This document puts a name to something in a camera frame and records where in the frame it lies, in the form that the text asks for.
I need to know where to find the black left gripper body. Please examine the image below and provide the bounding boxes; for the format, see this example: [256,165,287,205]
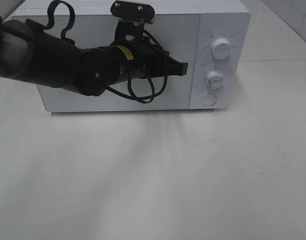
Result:
[114,21,168,84]

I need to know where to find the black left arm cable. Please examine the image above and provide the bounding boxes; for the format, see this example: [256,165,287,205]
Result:
[44,0,169,103]

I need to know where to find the white microwave oven body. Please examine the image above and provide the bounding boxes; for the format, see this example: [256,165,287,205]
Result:
[10,0,251,110]

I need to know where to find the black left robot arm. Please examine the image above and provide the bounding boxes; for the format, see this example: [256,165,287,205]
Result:
[0,17,188,97]

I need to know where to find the round white door button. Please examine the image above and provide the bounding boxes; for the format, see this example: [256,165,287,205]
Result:
[201,93,217,106]

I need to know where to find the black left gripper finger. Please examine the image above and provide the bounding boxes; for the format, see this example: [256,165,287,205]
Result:
[166,56,188,76]

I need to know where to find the white microwave door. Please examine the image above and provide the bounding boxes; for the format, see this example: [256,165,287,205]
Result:
[11,12,202,113]

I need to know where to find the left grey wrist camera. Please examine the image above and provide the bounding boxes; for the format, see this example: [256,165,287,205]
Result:
[110,0,155,24]

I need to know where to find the white timer knob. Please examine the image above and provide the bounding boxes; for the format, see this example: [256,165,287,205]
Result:
[206,70,224,90]

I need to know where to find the upper white power knob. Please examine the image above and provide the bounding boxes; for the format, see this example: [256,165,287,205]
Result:
[210,36,232,60]

